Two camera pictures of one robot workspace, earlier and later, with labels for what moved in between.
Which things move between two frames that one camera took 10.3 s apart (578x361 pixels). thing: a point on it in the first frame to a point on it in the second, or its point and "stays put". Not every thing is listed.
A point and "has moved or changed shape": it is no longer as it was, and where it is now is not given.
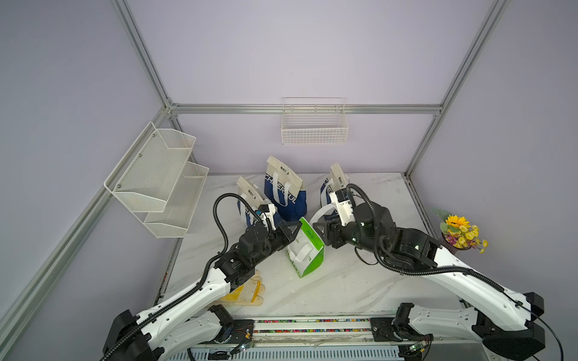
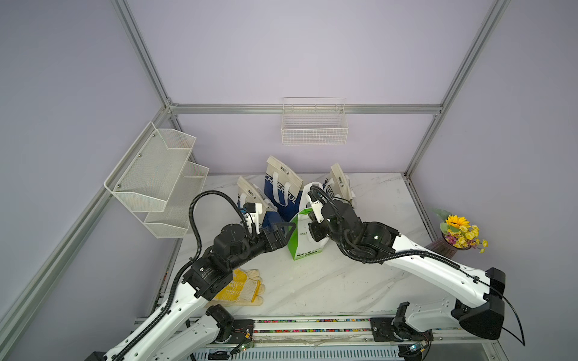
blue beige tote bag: (336, 181) stays put
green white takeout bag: (306, 253) has moved or changed shape
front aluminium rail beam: (278, 330) stays put
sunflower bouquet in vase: (457, 232) stays put
